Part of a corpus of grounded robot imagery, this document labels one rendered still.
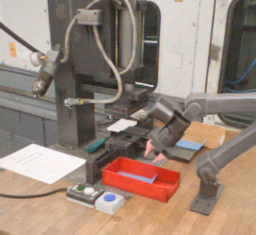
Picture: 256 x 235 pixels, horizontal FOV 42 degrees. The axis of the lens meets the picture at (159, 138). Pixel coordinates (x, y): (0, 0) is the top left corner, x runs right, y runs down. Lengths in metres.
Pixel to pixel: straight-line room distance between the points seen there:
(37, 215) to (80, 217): 0.13
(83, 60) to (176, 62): 0.71
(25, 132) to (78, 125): 1.43
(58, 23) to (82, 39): 0.12
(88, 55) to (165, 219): 0.67
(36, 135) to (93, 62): 1.53
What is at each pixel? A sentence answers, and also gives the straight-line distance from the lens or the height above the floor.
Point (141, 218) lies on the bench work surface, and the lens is 1.06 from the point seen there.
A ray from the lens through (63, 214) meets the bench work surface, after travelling 1.09.
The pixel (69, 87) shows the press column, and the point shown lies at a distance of 1.41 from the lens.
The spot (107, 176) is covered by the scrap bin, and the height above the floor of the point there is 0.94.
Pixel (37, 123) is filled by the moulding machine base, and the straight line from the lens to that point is 2.71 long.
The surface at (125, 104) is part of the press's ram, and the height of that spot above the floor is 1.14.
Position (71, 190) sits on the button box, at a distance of 1.14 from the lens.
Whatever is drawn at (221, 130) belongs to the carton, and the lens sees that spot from 1.61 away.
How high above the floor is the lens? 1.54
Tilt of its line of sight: 24 degrees down
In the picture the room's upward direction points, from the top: 3 degrees clockwise
